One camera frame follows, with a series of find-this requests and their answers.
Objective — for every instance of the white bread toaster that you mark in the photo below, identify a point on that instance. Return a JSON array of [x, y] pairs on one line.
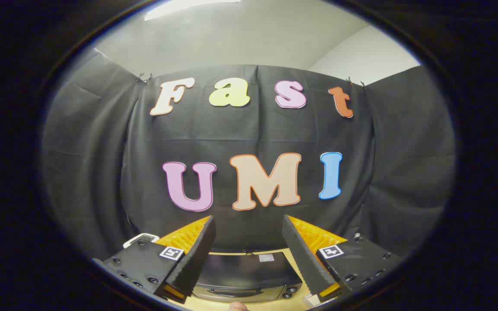
[[142, 238]]

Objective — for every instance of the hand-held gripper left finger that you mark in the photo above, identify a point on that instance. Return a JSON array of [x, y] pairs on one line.
[[197, 255]]

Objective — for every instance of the black toaster oven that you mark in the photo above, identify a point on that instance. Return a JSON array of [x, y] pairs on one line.
[[240, 272]]

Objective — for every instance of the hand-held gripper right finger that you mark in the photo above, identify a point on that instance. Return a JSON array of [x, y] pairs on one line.
[[301, 255]]

